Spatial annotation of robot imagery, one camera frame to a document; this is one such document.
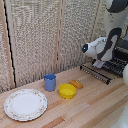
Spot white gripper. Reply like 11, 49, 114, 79
92, 58, 106, 70

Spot black wire dish rack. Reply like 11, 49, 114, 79
79, 38, 128, 86

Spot orange slotted block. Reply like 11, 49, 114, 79
69, 79, 84, 90

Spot beige woven screen panel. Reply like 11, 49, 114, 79
6, 0, 62, 89
58, 0, 109, 74
0, 0, 16, 94

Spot yellow plastic bowl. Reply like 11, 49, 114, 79
58, 83, 78, 100

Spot white floral-rimmed plate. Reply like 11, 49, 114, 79
3, 88, 49, 122

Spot blue cup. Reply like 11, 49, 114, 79
43, 73, 57, 93

